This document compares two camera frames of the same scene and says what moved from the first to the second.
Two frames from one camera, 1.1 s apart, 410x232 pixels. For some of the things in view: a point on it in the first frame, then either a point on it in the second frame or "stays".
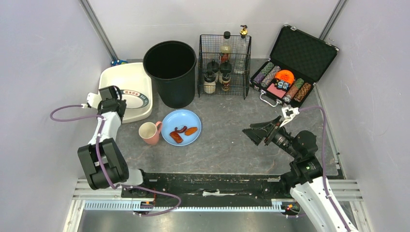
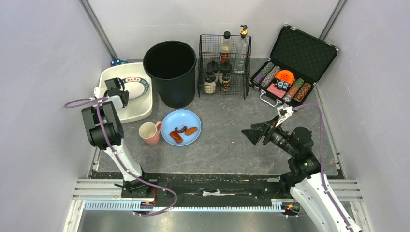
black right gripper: x=269 y=132 stays
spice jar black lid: x=209 y=83 stays
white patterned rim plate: x=134 y=99 -> x=137 y=87
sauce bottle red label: x=226 y=48 stays
